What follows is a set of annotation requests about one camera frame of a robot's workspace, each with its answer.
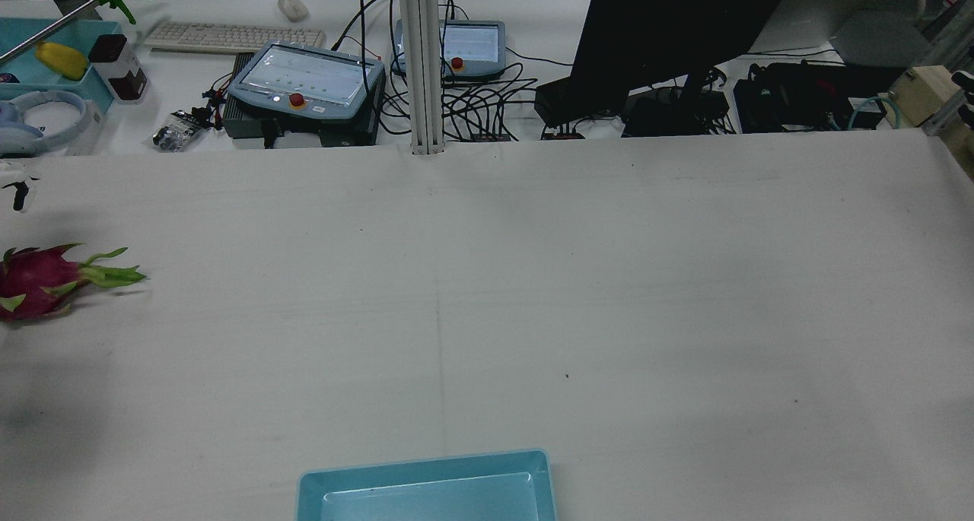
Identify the pale wooden box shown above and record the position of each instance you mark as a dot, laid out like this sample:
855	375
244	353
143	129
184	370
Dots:
924	91

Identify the white computer mouse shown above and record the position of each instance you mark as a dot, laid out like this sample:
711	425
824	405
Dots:
293	7

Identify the small circuit board bag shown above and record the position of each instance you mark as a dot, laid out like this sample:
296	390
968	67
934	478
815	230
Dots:
179	133

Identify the pink dragon fruit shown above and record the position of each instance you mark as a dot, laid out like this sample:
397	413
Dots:
34	281

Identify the pale blue headphones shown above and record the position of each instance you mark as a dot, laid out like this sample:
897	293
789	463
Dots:
46	103

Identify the small grey teach pendant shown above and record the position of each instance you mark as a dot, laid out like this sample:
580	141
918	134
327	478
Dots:
475	46

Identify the large grey teach pendant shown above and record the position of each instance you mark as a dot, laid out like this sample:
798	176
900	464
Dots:
312	76

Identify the black flat desktop device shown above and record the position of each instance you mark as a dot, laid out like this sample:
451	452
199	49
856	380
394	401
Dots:
670	118

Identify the thin metal rod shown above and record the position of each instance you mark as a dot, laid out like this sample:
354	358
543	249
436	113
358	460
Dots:
46	33

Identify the dark grey controller box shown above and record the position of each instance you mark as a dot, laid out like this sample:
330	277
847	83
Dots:
251	125

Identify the light blue shallow tray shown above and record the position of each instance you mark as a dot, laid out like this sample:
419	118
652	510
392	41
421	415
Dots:
23	68

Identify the yellow fruit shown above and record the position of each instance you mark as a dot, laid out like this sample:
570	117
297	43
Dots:
65	61

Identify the black Huawei monitor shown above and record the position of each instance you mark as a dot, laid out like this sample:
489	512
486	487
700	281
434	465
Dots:
654	34

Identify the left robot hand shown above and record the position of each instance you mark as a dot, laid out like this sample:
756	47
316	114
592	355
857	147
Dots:
20	195

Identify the small black box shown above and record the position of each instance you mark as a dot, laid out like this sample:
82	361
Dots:
563	99

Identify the aluminium profile post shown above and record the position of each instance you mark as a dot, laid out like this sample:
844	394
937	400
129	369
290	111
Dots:
421	65

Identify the light blue plastic bin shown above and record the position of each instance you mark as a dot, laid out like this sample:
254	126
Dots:
426	490

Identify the white computer keyboard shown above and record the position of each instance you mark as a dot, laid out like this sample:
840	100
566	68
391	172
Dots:
228	36

